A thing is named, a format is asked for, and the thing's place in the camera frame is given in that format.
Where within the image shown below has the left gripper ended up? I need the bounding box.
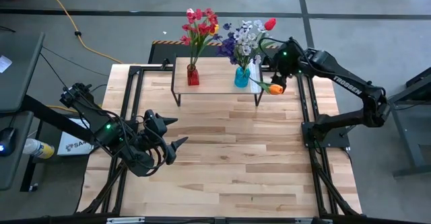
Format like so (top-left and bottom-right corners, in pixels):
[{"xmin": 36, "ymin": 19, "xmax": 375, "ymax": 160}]
[{"xmin": 127, "ymin": 109, "xmax": 189, "ymax": 178}]

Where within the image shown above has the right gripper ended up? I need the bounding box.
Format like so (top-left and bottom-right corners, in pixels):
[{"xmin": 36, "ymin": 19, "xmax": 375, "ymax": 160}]
[{"xmin": 269, "ymin": 37, "xmax": 306, "ymax": 92}]

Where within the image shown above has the orange artificial tulip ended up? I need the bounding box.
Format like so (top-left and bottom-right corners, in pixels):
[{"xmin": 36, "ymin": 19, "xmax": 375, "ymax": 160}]
[{"xmin": 248, "ymin": 77, "xmax": 285, "ymax": 96}]

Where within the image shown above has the blue patterned glass vase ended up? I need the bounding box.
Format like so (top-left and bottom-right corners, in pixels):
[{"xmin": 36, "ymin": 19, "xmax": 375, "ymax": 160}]
[{"xmin": 234, "ymin": 65, "xmax": 252, "ymax": 89}]

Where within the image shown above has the white artificial flower bunch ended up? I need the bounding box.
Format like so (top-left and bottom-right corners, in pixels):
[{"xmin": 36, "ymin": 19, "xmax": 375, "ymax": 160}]
[{"xmin": 232, "ymin": 19, "xmax": 270, "ymax": 67}]

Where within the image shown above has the green stem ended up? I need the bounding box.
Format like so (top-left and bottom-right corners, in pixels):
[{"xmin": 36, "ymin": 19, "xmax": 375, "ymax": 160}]
[{"xmin": 248, "ymin": 17, "xmax": 277, "ymax": 67}]

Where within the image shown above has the red ribbed glass vase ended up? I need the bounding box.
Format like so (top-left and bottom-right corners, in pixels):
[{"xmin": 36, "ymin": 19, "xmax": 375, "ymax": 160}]
[{"xmin": 187, "ymin": 64, "xmax": 201, "ymax": 86}]

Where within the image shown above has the red artificial flower bunch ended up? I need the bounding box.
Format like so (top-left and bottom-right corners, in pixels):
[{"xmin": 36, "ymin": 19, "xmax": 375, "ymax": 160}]
[{"xmin": 180, "ymin": 7, "xmax": 220, "ymax": 70}]

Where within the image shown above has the pink artificial tulip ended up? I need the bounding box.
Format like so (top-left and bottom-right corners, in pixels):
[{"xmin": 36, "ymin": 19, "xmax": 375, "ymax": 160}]
[{"xmin": 186, "ymin": 7, "xmax": 199, "ymax": 67}]

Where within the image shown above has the dark grey desk shelf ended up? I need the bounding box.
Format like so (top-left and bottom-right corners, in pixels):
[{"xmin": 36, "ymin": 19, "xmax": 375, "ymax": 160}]
[{"xmin": 0, "ymin": 111, "xmax": 34, "ymax": 191}]

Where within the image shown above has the black hazard-striped floor mat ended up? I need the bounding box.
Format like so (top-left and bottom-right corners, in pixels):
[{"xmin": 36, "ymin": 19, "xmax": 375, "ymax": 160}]
[{"xmin": 147, "ymin": 40, "xmax": 294, "ymax": 67}]

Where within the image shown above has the white cardboard box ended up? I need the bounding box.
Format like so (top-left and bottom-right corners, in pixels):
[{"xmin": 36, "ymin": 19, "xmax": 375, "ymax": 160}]
[{"xmin": 56, "ymin": 118, "xmax": 96, "ymax": 157}]

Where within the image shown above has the white and yellow bottle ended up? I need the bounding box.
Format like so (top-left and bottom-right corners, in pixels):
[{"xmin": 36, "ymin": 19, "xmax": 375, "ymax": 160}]
[{"xmin": 22, "ymin": 138, "xmax": 55, "ymax": 160}]

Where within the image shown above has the grey metal stand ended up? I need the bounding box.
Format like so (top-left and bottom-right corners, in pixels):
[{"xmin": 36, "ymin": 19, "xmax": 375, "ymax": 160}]
[{"xmin": 392, "ymin": 67, "xmax": 431, "ymax": 178}]

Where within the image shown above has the dark grey desk top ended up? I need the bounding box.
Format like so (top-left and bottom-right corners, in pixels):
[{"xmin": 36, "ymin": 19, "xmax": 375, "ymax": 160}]
[{"xmin": 0, "ymin": 32, "xmax": 45, "ymax": 114}]

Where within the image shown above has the black computer mouse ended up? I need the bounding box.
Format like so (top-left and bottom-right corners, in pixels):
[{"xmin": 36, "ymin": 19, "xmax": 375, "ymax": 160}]
[{"xmin": 0, "ymin": 126, "xmax": 17, "ymax": 157}]

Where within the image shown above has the white paper sheet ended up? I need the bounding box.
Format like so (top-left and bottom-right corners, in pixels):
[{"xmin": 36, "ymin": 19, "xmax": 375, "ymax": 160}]
[{"xmin": 0, "ymin": 54, "xmax": 13, "ymax": 73}]

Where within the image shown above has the black metal table frame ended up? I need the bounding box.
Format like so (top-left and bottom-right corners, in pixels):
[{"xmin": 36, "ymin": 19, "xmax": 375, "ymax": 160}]
[{"xmin": 79, "ymin": 64, "xmax": 363, "ymax": 218}]

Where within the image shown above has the wooden shelf with black frame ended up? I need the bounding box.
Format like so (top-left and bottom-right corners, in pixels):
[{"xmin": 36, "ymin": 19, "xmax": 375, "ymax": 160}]
[{"xmin": 170, "ymin": 53, "xmax": 265, "ymax": 108}]

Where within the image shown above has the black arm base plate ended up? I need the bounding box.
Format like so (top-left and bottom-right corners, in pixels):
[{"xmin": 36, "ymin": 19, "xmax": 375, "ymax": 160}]
[{"xmin": 301, "ymin": 121, "xmax": 351, "ymax": 149}]

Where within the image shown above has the yellow cable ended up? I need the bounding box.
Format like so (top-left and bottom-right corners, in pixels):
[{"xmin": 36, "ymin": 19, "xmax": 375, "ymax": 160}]
[{"xmin": 40, "ymin": 0, "xmax": 124, "ymax": 65}]

